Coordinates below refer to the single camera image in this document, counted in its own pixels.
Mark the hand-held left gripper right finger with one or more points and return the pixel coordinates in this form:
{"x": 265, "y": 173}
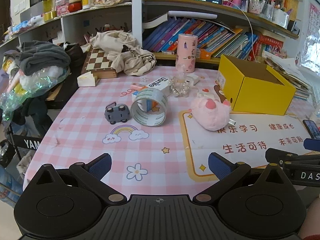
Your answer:
{"x": 219, "y": 166}

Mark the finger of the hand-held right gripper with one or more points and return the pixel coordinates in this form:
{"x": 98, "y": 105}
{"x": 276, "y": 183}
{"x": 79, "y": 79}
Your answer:
{"x": 312, "y": 144}
{"x": 277, "y": 154}

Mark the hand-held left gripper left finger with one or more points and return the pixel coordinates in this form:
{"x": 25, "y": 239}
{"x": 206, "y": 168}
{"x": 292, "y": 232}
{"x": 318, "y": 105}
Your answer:
{"x": 100, "y": 166}

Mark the pink plush toy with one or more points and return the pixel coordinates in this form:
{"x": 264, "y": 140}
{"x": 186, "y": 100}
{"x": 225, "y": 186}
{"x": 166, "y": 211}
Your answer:
{"x": 210, "y": 115}

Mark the grey toy truck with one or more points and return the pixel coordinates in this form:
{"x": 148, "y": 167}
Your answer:
{"x": 117, "y": 113}

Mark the yellow cardboard box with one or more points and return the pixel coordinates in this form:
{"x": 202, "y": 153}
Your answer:
{"x": 262, "y": 97}

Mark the clear tape roll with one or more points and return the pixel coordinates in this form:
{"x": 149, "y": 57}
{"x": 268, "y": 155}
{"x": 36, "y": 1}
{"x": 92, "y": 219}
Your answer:
{"x": 163, "y": 100}

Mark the pearl hair accessory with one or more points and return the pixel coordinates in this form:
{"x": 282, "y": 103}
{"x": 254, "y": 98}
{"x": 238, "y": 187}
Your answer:
{"x": 178, "y": 90}

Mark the pink tube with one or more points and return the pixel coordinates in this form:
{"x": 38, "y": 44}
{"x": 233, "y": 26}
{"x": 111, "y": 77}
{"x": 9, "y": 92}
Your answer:
{"x": 136, "y": 86}

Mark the white charger plug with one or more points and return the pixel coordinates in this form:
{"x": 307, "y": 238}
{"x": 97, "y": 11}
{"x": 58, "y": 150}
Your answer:
{"x": 192, "y": 79}

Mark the white orange toothpaste box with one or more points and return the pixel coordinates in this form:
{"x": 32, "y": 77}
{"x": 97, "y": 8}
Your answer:
{"x": 157, "y": 83}

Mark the person's right forearm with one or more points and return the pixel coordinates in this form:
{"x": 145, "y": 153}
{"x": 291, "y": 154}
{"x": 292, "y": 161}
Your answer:
{"x": 311, "y": 220}

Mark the black smartphone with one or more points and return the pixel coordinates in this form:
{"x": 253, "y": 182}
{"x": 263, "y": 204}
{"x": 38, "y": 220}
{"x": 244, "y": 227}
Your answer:
{"x": 311, "y": 130}

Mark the pink checked table mat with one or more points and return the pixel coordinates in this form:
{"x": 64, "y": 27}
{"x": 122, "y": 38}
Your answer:
{"x": 87, "y": 120}

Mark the pile of paper booklets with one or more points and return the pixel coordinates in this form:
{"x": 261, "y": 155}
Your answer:
{"x": 287, "y": 72}

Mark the black printed stand bar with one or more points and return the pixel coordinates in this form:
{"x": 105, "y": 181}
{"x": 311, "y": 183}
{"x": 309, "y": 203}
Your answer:
{"x": 27, "y": 142}

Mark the black cloth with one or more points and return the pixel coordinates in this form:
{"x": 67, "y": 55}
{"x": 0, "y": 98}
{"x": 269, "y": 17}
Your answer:
{"x": 32, "y": 112}

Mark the torn white paper box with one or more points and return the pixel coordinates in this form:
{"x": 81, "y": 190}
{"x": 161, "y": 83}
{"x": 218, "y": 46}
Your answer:
{"x": 87, "y": 80}

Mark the blue plastic pack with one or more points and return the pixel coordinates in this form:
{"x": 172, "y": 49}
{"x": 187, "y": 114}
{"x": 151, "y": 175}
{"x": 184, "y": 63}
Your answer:
{"x": 10, "y": 185}

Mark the wooden chessboard box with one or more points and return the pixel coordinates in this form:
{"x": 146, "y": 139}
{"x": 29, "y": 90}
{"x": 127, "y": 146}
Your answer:
{"x": 97, "y": 61}

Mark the iridescent plastic wrap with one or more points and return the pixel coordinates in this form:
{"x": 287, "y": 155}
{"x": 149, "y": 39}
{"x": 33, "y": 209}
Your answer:
{"x": 30, "y": 87}

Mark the white fluffy toy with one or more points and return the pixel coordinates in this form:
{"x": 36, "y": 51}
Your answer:
{"x": 53, "y": 71}

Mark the red boxed book set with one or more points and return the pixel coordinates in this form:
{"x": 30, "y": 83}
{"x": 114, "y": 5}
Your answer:
{"x": 271, "y": 43}

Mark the small orange white box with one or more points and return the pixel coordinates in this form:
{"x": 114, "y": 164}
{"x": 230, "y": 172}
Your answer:
{"x": 204, "y": 54}

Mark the beige printed cloth bag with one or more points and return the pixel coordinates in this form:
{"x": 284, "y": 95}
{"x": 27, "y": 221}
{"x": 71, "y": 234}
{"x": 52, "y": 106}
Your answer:
{"x": 125, "y": 52}

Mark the dark brown bag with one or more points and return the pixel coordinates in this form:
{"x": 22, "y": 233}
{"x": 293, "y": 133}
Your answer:
{"x": 75, "y": 52}

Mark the pink stickered cylinder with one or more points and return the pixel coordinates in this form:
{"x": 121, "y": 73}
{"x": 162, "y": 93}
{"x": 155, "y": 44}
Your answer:
{"x": 186, "y": 52}

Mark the flat blue white box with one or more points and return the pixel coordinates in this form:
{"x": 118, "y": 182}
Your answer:
{"x": 168, "y": 52}

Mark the grey folded cloth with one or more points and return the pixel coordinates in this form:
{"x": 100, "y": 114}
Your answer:
{"x": 42, "y": 55}

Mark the row of leaning children's books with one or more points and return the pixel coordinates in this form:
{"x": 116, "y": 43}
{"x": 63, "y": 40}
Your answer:
{"x": 212, "y": 35}

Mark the pink pen cup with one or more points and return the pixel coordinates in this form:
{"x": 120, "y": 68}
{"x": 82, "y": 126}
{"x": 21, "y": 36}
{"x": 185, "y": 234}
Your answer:
{"x": 255, "y": 7}

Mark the white and yellow bookshelf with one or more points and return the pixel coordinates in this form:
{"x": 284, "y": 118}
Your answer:
{"x": 136, "y": 17}

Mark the white flat lamp bar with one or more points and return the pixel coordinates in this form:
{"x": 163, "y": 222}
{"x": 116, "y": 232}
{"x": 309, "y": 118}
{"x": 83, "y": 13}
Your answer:
{"x": 192, "y": 15}

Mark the white spray bottle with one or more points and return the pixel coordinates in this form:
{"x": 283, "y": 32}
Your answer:
{"x": 244, "y": 3}

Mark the pink printed box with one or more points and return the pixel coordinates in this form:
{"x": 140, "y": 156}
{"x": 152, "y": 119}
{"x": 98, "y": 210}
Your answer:
{"x": 62, "y": 8}

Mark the alphabet wall poster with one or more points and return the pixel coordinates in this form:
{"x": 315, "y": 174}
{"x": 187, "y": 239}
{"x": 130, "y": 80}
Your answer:
{"x": 315, "y": 17}

